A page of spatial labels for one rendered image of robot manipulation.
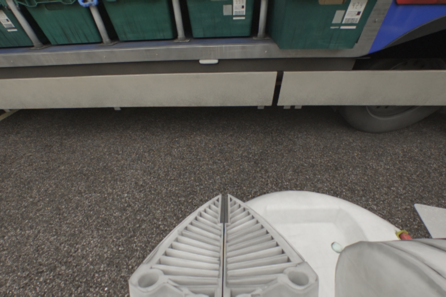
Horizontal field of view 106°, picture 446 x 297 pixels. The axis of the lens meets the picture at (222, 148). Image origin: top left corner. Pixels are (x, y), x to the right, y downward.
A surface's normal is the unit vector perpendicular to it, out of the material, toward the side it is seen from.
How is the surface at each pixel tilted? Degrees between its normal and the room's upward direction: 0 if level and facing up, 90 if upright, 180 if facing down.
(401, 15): 90
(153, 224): 0
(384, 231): 1
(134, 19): 92
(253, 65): 90
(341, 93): 90
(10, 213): 0
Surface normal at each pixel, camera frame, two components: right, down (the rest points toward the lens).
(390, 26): -0.04, 0.68
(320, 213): -0.01, 0.36
